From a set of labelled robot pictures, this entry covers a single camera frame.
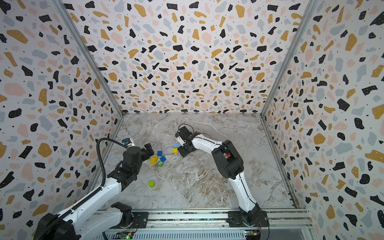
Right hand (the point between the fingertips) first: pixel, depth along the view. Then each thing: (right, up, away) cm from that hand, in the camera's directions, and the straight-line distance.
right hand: (181, 148), depth 98 cm
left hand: (-19, +4, -16) cm, 25 cm away
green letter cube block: (-12, -9, -5) cm, 16 cm away
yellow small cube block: (-4, -2, +1) cm, 5 cm away
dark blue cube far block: (-14, -4, 0) cm, 15 cm away
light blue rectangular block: (-4, +1, +5) cm, 7 cm away
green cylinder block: (-15, -18, -15) cm, 28 cm away
